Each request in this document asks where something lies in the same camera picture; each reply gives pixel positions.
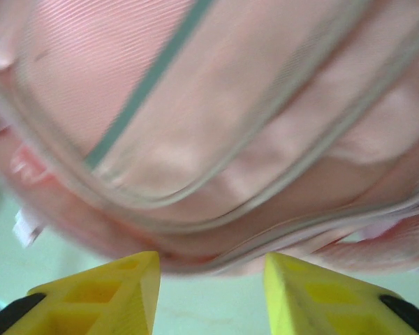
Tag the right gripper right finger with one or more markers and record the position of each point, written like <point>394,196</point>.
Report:
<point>283,296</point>

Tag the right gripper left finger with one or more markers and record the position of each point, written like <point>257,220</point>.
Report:
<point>146,289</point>

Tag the pink backpack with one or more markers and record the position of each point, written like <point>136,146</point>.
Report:
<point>209,104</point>

